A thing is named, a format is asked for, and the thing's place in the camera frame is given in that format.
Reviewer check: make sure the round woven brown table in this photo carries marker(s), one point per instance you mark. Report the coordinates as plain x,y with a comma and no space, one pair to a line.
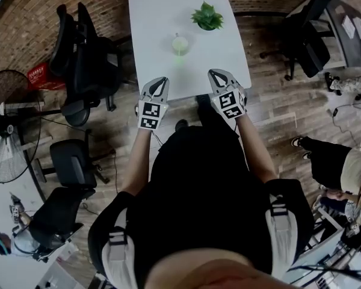
6,86

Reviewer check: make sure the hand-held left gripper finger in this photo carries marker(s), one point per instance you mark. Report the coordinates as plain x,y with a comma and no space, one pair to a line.
149,86
168,90

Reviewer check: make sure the grey desk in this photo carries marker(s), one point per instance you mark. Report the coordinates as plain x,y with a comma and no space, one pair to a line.
346,47

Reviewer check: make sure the green potted plant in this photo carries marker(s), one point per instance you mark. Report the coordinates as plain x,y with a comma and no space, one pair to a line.
207,17

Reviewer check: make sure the standing floor fan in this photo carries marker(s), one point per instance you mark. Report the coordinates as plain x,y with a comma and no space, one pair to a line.
6,149

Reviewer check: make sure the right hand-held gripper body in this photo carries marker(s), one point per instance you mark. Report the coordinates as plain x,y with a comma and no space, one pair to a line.
230,102

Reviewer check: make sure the black office chair grey cushion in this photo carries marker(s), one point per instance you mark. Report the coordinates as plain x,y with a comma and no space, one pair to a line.
70,164

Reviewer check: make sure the person's black clothing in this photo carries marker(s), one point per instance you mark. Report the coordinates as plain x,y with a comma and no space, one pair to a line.
204,191

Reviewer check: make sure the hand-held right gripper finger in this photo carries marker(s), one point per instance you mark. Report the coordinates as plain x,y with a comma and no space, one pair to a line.
213,83
230,79

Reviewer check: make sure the person's face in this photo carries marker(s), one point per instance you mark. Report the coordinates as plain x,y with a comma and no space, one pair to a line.
204,269

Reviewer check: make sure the black mesh office chair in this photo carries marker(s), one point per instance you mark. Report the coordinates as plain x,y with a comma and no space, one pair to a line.
84,62

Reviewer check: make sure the person's left forearm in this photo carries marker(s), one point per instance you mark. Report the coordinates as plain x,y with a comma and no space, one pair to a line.
138,161

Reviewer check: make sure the black high-back office chair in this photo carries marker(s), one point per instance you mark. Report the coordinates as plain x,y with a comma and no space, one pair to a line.
311,41

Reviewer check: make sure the person's right forearm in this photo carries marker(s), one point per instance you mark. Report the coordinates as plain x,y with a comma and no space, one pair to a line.
254,149

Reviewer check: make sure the person's black shoe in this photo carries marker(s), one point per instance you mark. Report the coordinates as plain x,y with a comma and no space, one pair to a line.
181,124
202,100

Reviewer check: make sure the green star stick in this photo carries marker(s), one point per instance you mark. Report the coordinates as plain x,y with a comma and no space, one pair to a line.
179,59

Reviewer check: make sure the red plastic crate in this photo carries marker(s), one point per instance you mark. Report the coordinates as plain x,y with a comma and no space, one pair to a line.
45,77

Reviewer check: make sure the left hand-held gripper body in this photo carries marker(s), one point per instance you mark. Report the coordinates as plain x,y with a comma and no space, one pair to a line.
150,113

